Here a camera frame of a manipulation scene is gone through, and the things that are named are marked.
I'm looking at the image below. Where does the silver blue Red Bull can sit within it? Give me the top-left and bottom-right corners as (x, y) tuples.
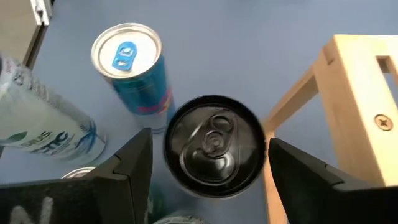
(90, 22), (175, 134)

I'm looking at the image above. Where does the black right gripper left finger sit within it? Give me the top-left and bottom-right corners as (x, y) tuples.
(0, 127), (154, 224)

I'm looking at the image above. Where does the wooden slatted shelf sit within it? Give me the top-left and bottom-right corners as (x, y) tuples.
(261, 33), (398, 224)

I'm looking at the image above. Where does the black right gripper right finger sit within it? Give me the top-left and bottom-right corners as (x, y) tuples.
(268, 137), (398, 224)

